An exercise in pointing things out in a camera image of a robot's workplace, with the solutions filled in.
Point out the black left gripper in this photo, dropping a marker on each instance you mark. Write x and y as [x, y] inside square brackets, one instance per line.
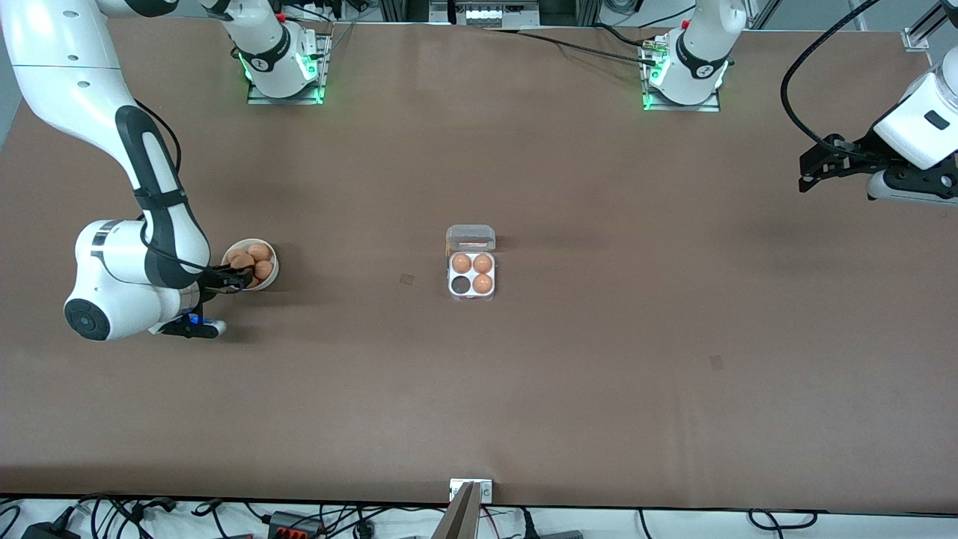
[855, 156]

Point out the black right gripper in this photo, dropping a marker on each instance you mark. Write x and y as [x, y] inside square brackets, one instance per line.
[217, 280]

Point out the clear plastic egg box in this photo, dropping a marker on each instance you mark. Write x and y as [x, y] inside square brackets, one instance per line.
[470, 239]

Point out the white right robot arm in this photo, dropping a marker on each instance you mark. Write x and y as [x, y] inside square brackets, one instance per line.
[60, 67]

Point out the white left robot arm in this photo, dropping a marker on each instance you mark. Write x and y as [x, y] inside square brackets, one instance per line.
[700, 52]

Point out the white bowl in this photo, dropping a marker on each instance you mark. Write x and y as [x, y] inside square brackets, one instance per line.
[268, 283]

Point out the orange black connector block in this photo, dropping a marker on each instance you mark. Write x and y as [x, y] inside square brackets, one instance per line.
[296, 525]

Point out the black power adapter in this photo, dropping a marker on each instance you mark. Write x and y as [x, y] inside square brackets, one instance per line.
[49, 530]

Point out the aluminium profile beam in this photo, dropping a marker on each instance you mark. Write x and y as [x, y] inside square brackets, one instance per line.
[460, 520]

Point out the white power strip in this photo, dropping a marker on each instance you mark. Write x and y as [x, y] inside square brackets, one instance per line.
[494, 11]

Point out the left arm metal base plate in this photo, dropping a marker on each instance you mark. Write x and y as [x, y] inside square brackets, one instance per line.
[707, 107]

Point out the metal corner bracket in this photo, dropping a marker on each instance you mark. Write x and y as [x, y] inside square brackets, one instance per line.
[917, 39]

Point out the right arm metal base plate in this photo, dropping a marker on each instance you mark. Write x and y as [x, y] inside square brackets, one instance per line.
[258, 97]

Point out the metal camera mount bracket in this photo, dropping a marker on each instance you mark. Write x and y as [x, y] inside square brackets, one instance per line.
[486, 490]

